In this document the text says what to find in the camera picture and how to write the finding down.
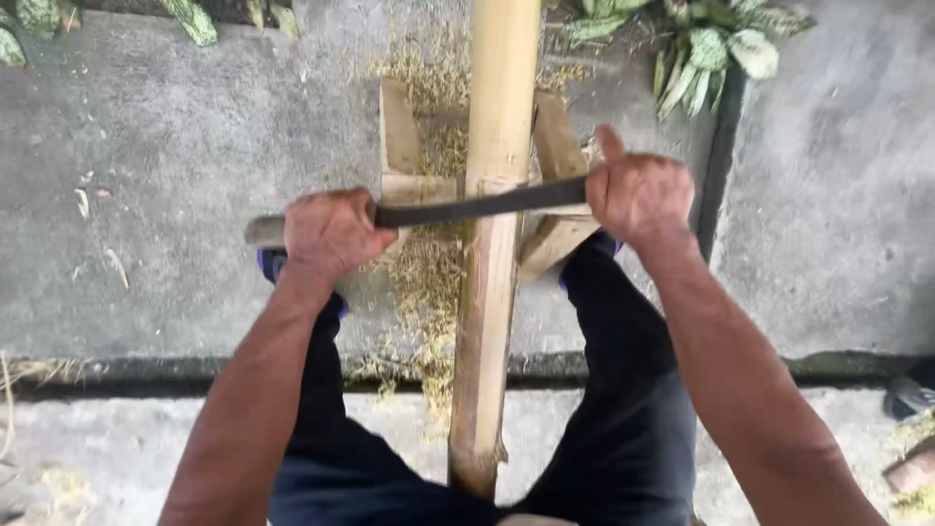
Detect person's blue left shoe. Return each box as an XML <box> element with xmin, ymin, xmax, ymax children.
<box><xmin>256</xmin><ymin>247</ymin><xmax>349</xmax><ymax>320</ymax></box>

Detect person's blue shoe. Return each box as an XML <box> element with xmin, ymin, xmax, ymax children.
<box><xmin>256</xmin><ymin>247</ymin><xmax>349</xmax><ymax>320</ymax></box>
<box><xmin>558</xmin><ymin>232</ymin><xmax>623</xmax><ymax>290</ymax></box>

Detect dark sandal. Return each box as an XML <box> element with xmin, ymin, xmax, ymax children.
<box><xmin>883</xmin><ymin>376</ymin><xmax>935</xmax><ymax>422</ymax></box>

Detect person's left hand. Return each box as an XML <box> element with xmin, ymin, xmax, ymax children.
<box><xmin>282</xmin><ymin>188</ymin><xmax>400</xmax><ymax>283</ymax></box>

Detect speckled green leafy plant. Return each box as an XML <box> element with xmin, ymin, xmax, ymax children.
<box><xmin>561</xmin><ymin>0</ymin><xmax>818</xmax><ymax>123</ymax></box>
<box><xmin>0</xmin><ymin>0</ymin><xmax>301</xmax><ymax>70</ymax></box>

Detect brown brick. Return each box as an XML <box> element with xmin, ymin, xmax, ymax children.
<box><xmin>881</xmin><ymin>437</ymin><xmax>935</xmax><ymax>497</ymax></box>

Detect wooden trestle stand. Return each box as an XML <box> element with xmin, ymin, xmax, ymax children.
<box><xmin>377</xmin><ymin>76</ymin><xmax>604</xmax><ymax>286</ymax></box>

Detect dark blade wooden-handled machete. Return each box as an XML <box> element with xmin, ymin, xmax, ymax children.
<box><xmin>244</xmin><ymin>174</ymin><xmax>591</xmax><ymax>250</ymax></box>

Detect person's right hand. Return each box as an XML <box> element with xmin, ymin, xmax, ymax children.
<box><xmin>583</xmin><ymin>124</ymin><xmax>696</xmax><ymax>254</ymax></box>

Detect person's dark trousers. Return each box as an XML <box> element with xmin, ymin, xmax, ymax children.
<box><xmin>266</xmin><ymin>229</ymin><xmax>699</xmax><ymax>526</ymax></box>

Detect long yellow bamboo pole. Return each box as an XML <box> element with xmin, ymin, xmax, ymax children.
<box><xmin>447</xmin><ymin>0</ymin><xmax>543</xmax><ymax>502</ymax></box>

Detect person's blue right shoe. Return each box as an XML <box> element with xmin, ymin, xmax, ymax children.
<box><xmin>558</xmin><ymin>232</ymin><xmax>623</xmax><ymax>290</ymax></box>

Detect heap of bamboo shavings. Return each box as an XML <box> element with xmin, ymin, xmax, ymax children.
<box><xmin>343</xmin><ymin>29</ymin><xmax>594</xmax><ymax>441</ymax></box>

